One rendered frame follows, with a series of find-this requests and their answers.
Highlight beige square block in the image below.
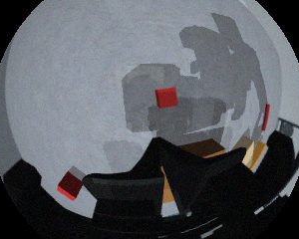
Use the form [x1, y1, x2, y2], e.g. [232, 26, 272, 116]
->
[230, 134, 254, 168]

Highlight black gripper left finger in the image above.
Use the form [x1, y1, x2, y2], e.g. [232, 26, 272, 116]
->
[82, 138, 164, 215]

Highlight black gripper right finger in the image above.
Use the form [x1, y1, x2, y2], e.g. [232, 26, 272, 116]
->
[157, 136, 248, 215]

